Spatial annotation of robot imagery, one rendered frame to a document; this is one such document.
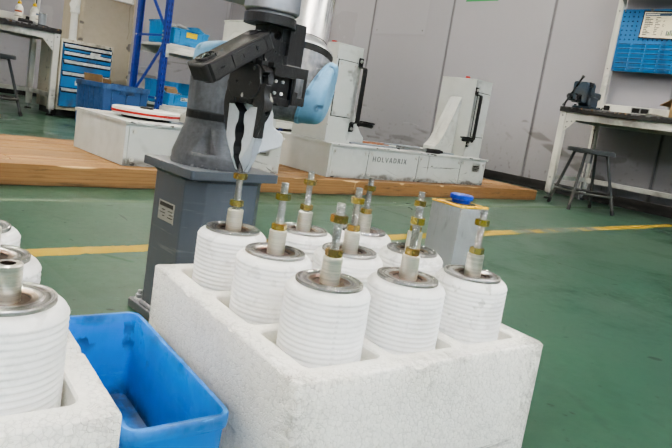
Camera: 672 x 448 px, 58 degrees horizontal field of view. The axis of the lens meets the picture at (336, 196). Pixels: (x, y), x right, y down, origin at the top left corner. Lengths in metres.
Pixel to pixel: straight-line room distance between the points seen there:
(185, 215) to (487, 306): 0.56
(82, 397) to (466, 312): 0.46
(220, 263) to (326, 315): 0.24
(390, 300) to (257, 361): 0.17
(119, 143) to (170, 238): 1.57
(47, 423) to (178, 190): 0.66
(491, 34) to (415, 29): 1.04
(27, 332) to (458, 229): 0.71
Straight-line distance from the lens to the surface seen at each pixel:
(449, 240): 1.05
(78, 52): 6.12
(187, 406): 0.75
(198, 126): 1.13
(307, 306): 0.64
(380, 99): 7.52
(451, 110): 4.35
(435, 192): 3.89
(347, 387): 0.64
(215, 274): 0.84
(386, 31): 7.65
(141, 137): 2.67
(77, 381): 0.58
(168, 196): 1.15
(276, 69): 0.83
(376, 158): 3.54
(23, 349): 0.52
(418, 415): 0.73
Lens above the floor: 0.44
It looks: 8 degrees down
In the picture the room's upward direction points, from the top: 9 degrees clockwise
